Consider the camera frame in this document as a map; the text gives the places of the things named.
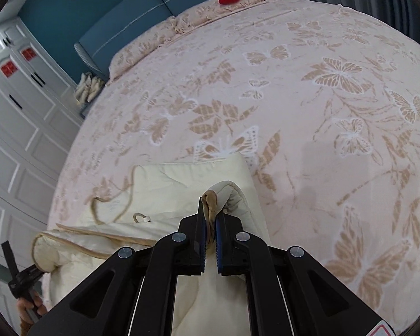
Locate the pink floral pillow right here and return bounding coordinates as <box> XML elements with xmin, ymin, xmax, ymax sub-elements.
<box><xmin>174</xmin><ymin>0</ymin><xmax>266</xmax><ymax>34</ymax></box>

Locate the pink floral pillow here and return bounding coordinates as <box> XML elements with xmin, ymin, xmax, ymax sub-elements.
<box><xmin>174</xmin><ymin>0</ymin><xmax>266</xmax><ymax>34</ymax></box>
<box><xmin>109</xmin><ymin>16</ymin><xmax>177</xmax><ymax>82</ymax></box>

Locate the cream quilted jacket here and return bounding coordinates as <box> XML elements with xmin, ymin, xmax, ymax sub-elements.
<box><xmin>32</xmin><ymin>153</ymin><xmax>269</xmax><ymax>335</ymax></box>

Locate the dark blue nightstand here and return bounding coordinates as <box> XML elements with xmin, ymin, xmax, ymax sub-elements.
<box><xmin>80</xmin><ymin>90</ymin><xmax>101</xmax><ymax>120</ymax></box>

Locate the pink butterfly bedspread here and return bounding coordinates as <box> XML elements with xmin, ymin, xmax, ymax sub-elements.
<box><xmin>49</xmin><ymin>0</ymin><xmax>420</xmax><ymax>332</ymax></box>

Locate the pink floral pillow left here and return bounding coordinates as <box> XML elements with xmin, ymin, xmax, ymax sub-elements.
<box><xmin>109</xmin><ymin>16</ymin><xmax>177</xmax><ymax>82</ymax></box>

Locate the blue upholstered headboard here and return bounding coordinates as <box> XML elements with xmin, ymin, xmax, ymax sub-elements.
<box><xmin>74</xmin><ymin>0</ymin><xmax>207</xmax><ymax>77</ymax></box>

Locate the white wardrobe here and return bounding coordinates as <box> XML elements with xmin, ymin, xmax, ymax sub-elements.
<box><xmin>0</xmin><ymin>15</ymin><xmax>85</xmax><ymax>326</ymax></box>

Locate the stack of cream folded cloths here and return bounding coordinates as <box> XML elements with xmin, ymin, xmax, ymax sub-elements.
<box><xmin>74</xmin><ymin>72</ymin><xmax>104</xmax><ymax>106</ymax></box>

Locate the person's left hand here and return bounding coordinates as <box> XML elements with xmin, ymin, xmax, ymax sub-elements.
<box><xmin>16</xmin><ymin>292</ymin><xmax>48</xmax><ymax>336</ymax></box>

